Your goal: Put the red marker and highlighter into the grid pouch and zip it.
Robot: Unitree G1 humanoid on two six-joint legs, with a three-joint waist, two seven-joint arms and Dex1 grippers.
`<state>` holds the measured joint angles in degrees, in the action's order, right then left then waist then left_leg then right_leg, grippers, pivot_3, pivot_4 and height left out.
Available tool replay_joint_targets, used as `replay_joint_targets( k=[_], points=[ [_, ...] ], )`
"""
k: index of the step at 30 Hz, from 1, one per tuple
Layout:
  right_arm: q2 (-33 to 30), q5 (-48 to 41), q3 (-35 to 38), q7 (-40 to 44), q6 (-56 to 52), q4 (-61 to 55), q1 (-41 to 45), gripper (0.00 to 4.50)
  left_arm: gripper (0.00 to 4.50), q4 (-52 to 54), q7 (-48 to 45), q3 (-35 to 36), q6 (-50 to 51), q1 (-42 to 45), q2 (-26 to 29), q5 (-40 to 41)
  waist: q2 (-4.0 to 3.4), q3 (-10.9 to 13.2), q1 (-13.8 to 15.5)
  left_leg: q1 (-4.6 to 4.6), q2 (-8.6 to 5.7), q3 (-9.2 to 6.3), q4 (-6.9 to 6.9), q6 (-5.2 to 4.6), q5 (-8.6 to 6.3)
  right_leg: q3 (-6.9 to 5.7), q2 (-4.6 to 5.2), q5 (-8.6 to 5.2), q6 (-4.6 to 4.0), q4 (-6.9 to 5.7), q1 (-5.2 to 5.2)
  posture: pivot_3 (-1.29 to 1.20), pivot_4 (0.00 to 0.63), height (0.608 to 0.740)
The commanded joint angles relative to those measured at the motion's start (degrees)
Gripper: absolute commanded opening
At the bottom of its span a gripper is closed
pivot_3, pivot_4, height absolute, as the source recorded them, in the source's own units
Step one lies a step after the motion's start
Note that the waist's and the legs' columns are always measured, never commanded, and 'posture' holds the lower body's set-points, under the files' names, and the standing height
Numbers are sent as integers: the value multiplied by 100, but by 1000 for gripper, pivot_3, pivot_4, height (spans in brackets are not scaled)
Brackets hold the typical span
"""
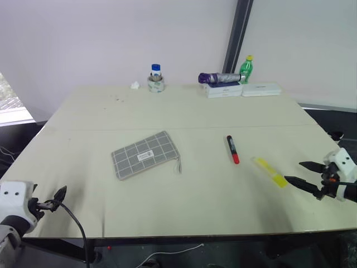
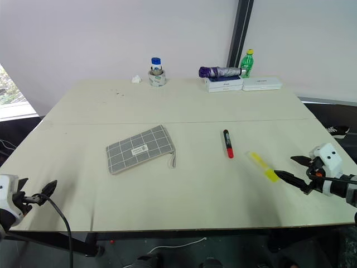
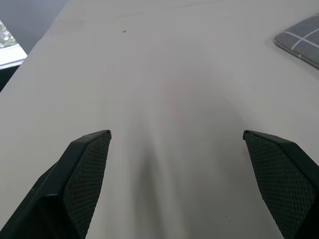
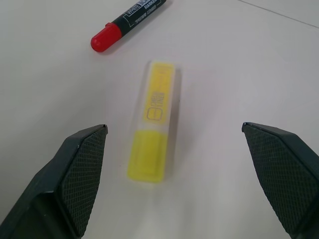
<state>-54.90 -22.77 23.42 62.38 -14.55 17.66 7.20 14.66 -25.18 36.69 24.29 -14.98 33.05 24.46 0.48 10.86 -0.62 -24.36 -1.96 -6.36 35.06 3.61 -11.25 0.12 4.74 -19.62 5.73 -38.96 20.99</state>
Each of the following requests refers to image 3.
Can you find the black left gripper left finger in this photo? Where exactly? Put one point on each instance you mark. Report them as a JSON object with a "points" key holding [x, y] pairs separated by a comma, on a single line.
{"points": [[74, 184]]}

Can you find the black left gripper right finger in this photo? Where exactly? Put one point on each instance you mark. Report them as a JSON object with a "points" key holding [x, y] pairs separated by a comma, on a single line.
{"points": [[281, 184]]}

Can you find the grey checked cloth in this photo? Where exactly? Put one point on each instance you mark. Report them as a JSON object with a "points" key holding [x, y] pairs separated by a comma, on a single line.
{"points": [[301, 41]]}

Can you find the bright window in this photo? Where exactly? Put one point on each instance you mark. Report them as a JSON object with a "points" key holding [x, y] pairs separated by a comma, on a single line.
{"points": [[8, 46]]}

